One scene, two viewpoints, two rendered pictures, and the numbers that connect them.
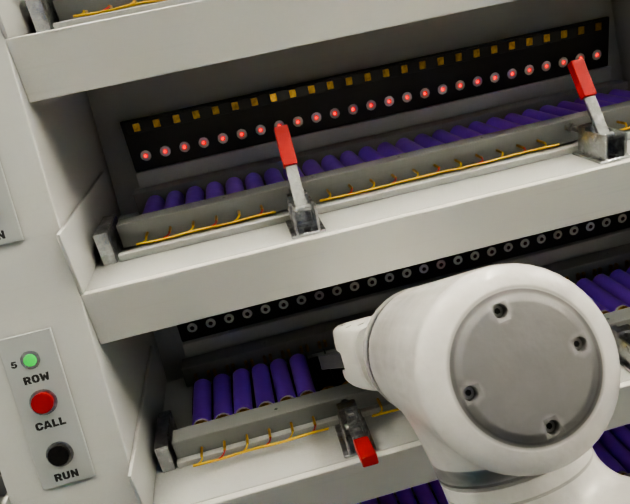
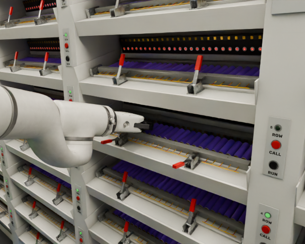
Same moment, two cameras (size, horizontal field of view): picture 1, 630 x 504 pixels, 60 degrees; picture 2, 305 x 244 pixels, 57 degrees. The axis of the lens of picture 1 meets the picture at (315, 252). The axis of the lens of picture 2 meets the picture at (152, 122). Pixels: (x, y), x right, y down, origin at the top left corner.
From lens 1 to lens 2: 0.69 m
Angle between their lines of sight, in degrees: 46
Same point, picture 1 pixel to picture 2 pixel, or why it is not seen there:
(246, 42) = (111, 31)
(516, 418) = not seen: hidden behind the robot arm
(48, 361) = (72, 93)
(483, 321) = not seen: hidden behind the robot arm
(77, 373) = (76, 98)
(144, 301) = (87, 87)
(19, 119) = (74, 40)
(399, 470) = (123, 155)
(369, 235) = (125, 90)
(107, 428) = not seen: hidden behind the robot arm
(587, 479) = (69, 145)
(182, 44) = (100, 29)
